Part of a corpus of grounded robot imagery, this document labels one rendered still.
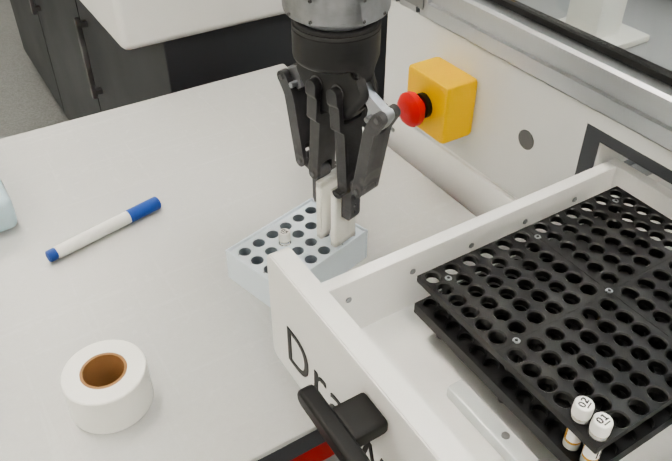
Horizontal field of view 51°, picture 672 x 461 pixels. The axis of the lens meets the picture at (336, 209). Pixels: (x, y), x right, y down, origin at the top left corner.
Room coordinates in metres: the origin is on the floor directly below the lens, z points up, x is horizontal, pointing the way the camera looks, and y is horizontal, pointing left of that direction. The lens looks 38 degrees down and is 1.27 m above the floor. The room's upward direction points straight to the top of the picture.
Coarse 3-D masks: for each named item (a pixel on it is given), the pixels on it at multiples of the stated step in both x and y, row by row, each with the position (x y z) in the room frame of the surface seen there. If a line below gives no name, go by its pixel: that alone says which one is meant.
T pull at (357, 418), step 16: (304, 400) 0.27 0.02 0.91; (320, 400) 0.27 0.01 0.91; (352, 400) 0.27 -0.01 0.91; (368, 400) 0.27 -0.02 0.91; (320, 416) 0.26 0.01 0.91; (336, 416) 0.26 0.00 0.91; (352, 416) 0.26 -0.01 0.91; (368, 416) 0.26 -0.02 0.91; (320, 432) 0.25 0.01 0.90; (336, 432) 0.25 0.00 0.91; (352, 432) 0.25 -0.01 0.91; (368, 432) 0.25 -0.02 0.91; (384, 432) 0.25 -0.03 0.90; (336, 448) 0.24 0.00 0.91; (352, 448) 0.24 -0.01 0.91
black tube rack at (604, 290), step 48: (624, 192) 0.50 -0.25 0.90; (528, 240) 0.44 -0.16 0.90; (576, 240) 0.44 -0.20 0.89; (624, 240) 0.44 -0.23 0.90; (480, 288) 0.38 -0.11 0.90; (528, 288) 0.41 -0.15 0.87; (576, 288) 0.38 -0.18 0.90; (624, 288) 0.38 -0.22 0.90; (528, 336) 0.33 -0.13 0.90; (576, 336) 0.33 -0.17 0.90; (624, 336) 0.33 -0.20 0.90; (576, 384) 0.29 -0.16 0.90; (624, 384) 0.29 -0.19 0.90; (624, 432) 0.26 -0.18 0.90
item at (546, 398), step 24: (432, 288) 0.38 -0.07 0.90; (456, 288) 0.38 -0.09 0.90; (456, 312) 0.36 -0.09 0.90; (480, 312) 0.36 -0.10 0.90; (480, 336) 0.33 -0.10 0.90; (504, 336) 0.33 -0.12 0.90; (504, 360) 0.31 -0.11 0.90; (528, 360) 0.31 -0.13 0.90; (528, 384) 0.29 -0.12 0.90; (552, 384) 0.30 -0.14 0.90; (552, 408) 0.27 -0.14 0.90; (576, 432) 0.26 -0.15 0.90
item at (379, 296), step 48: (576, 192) 0.52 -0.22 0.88; (432, 240) 0.44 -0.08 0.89; (480, 240) 0.46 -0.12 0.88; (336, 288) 0.39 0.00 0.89; (384, 288) 0.41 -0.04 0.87; (384, 336) 0.39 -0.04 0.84; (432, 336) 0.39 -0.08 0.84; (432, 384) 0.34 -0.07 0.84; (480, 384) 0.34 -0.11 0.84; (528, 432) 0.30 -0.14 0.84
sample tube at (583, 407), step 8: (576, 400) 0.27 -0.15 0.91; (584, 400) 0.27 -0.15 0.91; (576, 408) 0.27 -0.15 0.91; (584, 408) 0.26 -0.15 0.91; (592, 408) 0.26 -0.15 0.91; (576, 416) 0.26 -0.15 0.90; (584, 416) 0.26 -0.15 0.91; (568, 432) 0.27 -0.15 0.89; (568, 440) 0.26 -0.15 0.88; (576, 440) 0.26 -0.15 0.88; (568, 448) 0.26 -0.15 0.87; (576, 448) 0.26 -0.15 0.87
